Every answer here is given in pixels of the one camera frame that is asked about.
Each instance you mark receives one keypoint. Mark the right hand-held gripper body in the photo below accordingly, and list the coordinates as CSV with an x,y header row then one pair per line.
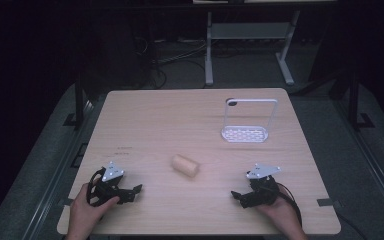
x,y
263,186

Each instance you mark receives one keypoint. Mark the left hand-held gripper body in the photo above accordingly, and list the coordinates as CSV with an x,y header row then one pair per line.
x,y
110,180

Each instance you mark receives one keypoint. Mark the person's right hand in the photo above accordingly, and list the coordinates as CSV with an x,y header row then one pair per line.
x,y
278,215

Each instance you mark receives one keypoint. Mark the person's left hand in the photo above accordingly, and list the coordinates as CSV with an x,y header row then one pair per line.
x,y
85,213

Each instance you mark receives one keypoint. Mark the grey tape strip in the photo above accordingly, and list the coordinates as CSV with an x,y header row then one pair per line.
x,y
328,202
65,202

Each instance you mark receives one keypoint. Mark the beige cylindrical block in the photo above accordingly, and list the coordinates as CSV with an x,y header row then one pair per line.
x,y
185,165

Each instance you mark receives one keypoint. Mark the white metal desk frame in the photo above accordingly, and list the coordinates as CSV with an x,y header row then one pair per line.
x,y
246,31

